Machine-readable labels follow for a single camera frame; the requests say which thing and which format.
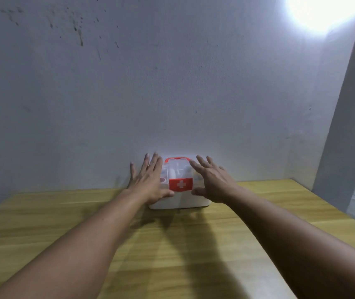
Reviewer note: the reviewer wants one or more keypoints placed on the person's left forearm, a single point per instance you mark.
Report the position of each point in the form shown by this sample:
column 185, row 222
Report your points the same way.
column 81, row 245

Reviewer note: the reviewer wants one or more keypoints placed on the person's left middle finger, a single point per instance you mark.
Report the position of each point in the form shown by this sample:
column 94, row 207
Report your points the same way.
column 153, row 163

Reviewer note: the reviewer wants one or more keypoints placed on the person's right forearm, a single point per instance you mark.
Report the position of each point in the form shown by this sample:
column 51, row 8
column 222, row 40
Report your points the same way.
column 302, row 245

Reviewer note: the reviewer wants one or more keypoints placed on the person's left little finger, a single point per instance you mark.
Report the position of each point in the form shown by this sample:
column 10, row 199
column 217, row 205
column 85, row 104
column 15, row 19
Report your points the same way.
column 132, row 172

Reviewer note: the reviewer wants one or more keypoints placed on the person's right thumb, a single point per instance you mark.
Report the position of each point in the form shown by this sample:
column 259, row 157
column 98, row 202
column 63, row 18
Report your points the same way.
column 197, row 192

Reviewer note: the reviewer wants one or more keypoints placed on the person's right little finger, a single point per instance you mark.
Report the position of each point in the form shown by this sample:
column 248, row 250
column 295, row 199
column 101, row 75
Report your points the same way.
column 222, row 171

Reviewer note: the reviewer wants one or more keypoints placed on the person's left hand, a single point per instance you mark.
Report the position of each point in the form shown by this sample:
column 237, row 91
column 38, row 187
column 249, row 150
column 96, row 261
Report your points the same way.
column 148, row 185

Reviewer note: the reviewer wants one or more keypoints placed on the white first aid box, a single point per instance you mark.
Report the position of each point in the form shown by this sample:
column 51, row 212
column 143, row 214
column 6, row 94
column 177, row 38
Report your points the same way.
column 180, row 184

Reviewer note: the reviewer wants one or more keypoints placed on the person's right hand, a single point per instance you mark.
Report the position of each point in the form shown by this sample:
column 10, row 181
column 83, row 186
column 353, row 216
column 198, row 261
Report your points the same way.
column 215, row 185

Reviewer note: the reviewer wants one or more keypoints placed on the person's right middle finger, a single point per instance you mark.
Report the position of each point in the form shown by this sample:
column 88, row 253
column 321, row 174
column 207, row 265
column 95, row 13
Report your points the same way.
column 203, row 165

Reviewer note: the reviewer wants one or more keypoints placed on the person's left thumb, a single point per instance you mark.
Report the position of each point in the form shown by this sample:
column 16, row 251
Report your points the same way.
column 167, row 193

